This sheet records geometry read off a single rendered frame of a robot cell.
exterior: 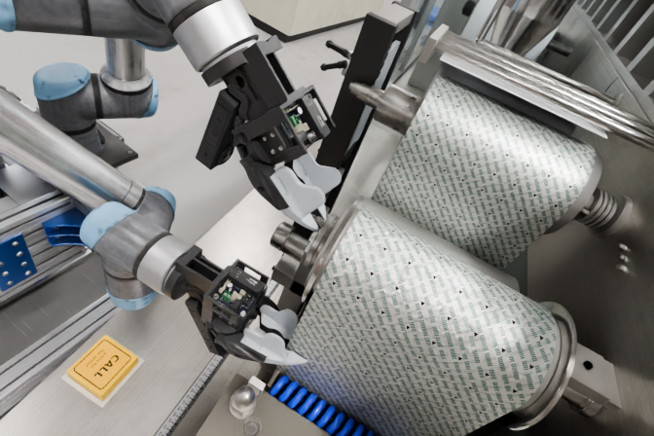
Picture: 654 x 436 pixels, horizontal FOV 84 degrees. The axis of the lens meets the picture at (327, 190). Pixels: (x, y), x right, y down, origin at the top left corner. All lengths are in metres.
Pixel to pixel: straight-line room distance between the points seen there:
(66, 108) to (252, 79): 0.76
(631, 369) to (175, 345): 0.65
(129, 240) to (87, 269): 1.14
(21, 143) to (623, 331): 0.80
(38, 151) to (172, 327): 0.36
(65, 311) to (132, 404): 0.93
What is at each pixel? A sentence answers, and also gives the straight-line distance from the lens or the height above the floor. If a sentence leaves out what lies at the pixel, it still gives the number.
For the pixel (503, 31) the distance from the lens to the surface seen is 0.99.
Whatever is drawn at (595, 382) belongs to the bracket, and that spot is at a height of 1.29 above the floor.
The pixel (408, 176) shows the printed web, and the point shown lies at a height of 1.28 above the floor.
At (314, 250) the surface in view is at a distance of 0.42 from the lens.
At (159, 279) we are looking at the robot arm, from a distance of 0.55.
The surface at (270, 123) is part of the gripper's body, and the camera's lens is 0.36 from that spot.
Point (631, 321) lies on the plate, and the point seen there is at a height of 1.32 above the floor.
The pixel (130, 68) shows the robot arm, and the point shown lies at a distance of 1.02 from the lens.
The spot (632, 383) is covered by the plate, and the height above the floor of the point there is 1.30.
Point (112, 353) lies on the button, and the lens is 0.73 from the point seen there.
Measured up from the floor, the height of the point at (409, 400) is 1.15.
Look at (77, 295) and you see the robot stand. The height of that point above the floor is 0.21.
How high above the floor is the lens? 1.59
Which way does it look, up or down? 40 degrees down
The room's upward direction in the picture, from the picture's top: 22 degrees clockwise
